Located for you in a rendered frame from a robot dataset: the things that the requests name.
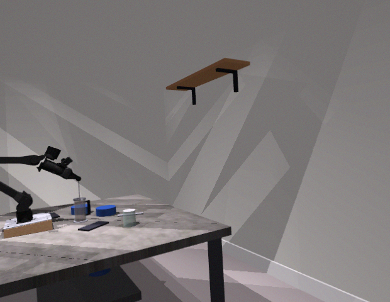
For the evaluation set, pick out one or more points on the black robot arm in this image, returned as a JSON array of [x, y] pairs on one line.
[[24, 213]]

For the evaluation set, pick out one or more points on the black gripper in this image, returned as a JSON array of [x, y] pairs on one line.
[[66, 173]]

